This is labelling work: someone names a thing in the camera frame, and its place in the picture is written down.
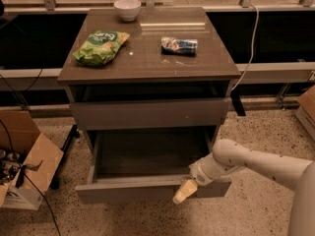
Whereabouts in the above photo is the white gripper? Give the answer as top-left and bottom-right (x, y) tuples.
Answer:
(172, 153), (241, 205)

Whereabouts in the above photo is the grey drawer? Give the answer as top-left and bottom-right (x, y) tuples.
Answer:
(70, 98), (230, 130)
(76, 126), (218, 204)

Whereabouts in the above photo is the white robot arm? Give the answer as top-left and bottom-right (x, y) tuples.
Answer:
(173, 139), (315, 236)

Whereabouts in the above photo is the grey top drawer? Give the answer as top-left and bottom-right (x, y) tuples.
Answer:
(70, 98), (230, 130)

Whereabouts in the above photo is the grey drawer cabinet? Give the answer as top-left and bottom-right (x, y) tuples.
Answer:
(58, 8), (236, 146)

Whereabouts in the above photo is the open cardboard box left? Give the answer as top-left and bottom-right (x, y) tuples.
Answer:
(0, 111), (63, 210)

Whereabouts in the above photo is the black floor stand bar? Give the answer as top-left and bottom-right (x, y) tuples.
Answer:
(49, 125), (80, 190)

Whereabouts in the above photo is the cardboard box right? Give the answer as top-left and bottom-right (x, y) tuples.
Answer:
(295, 85), (315, 141)

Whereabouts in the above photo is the crumpled silver blue snack bag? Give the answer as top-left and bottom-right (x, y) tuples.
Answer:
(160, 36), (198, 55)

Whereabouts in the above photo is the green chip bag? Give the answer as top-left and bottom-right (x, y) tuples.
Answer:
(73, 30), (130, 67)

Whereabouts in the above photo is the white ceramic bowl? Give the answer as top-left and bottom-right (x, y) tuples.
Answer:
(114, 0), (141, 22)

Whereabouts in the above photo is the black bracket behind cabinet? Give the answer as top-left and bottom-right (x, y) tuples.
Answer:
(230, 91), (246, 117)

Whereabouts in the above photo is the white cable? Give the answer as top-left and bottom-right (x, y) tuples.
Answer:
(230, 3), (260, 92)

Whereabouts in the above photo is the black cable left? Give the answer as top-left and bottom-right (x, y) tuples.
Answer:
(0, 68), (62, 236)

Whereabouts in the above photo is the metal railing frame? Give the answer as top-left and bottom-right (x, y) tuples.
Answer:
(1, 0), (315, 85)

